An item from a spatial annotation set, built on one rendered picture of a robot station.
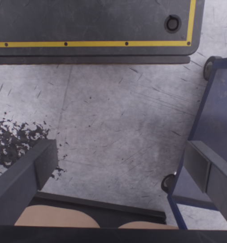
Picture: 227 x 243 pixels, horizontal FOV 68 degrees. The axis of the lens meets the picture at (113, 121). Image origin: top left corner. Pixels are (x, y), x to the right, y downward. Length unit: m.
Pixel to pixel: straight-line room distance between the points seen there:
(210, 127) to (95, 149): 0.54
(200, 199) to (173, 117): 0.40
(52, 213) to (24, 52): 0.61
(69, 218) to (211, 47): 0.93
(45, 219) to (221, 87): 0.86
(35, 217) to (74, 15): 0.72
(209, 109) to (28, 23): 0.68
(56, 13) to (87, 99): 0.42
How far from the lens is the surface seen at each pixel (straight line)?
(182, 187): 0.90
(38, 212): 0.84
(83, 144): 0.89
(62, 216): 0.82
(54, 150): 0.17
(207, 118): 0.79
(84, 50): 0.49
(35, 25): 0.54
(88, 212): 1.03
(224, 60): 0.71
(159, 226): 0.88
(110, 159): 0.91
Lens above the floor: 0.80
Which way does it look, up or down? 74 degrees down
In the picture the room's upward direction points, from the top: 174 degrees counter-clockwise
